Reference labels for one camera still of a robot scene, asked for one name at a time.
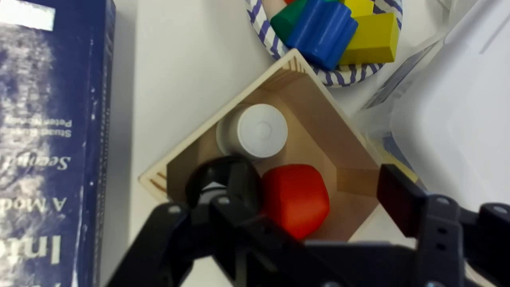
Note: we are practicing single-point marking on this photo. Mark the clear bin white lid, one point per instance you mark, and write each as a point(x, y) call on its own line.
point(456, 106)

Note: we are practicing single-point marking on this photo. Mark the green wooden block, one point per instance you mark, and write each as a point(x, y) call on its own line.
point(287, 21)

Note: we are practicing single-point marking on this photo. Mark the small open wooden box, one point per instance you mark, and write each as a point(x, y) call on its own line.
point(319, 133)

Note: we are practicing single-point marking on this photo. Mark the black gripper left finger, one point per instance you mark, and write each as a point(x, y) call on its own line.
point(233, 233)

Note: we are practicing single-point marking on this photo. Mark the blue hardcover book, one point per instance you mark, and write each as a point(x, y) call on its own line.
point(48, 149)

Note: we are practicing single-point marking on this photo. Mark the white cylindrical container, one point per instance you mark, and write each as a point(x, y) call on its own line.
point(257, 130)

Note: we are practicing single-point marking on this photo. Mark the blue wooden block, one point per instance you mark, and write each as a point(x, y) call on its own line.
point(320, 32)

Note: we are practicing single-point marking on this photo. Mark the large yellow wooden block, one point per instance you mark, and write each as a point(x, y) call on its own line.
point(375, 40)

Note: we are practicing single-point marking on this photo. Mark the small yellow wooden block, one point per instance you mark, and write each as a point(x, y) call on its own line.
point(359, 7)

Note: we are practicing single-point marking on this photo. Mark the red wooden block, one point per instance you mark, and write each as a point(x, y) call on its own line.
point(295, 200)

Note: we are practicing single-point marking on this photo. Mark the white plate blue striped rim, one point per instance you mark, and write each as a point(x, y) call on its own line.
point(340, 77)

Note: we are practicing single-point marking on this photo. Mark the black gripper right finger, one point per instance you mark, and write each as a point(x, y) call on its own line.
point(440, 233)

